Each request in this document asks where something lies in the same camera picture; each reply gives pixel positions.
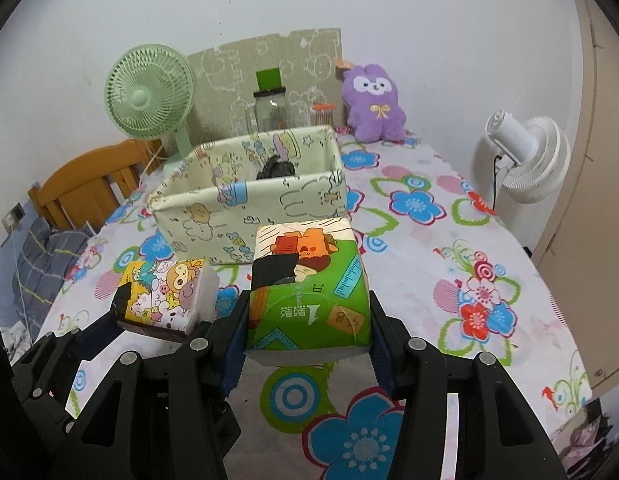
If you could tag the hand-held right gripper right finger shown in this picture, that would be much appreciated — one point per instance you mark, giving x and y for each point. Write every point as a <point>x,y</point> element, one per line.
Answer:
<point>382,360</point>

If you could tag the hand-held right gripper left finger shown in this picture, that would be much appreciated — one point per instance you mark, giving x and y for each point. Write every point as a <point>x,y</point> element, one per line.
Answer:
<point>234,355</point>

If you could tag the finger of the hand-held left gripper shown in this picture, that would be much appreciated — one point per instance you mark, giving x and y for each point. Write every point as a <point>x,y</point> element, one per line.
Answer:
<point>224,425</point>
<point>97,335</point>

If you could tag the cartoon animal tissue pack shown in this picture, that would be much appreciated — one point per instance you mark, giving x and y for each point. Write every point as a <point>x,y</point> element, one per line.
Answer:
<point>164,295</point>

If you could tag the green tissue pack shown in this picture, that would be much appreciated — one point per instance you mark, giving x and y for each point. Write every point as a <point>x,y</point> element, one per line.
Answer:
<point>309,305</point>

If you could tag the yellow fabric storage box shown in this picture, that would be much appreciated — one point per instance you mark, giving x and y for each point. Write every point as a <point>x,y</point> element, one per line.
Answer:
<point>289,200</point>

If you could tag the floral tablecloth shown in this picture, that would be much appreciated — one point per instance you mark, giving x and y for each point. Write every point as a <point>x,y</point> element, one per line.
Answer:
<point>414,270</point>

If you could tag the grey plaid bedding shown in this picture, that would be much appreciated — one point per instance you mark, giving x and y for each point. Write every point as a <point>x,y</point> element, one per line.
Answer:
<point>34,260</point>

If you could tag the wooden chair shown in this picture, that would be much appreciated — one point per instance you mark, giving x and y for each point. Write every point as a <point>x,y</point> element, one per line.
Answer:
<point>74,185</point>

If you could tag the black object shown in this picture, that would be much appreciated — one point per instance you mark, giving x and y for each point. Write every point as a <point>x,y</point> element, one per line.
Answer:
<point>275,167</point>

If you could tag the dark patterned cloth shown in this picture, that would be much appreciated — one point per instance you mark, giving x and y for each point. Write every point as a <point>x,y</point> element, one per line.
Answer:
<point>584,435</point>

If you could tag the green desk fan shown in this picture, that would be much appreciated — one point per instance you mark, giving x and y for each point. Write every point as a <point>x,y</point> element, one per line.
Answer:
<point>139,95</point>

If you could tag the glass jar mug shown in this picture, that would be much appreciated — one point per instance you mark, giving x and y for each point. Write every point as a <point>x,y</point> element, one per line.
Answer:
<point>269,112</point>

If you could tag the purple plush rabbit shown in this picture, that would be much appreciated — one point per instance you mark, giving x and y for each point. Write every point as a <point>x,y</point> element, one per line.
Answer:
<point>372,110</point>

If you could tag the cotton swab container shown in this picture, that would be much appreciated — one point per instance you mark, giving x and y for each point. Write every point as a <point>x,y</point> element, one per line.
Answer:
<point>323,116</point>

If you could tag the white standing fan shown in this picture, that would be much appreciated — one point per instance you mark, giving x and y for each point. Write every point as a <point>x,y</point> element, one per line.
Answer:
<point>534,155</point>

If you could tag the beige wardrobe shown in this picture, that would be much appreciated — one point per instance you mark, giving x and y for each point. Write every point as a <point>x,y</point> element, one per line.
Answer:
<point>589,210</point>

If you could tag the green plastic cup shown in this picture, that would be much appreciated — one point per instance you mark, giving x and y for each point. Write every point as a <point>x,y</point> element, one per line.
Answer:
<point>269,80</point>

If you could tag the green patterned cardboard sheet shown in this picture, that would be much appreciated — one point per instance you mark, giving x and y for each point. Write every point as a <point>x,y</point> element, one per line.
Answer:
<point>229,70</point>

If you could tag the wall socket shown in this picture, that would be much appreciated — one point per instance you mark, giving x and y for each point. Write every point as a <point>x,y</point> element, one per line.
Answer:
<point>13,214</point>

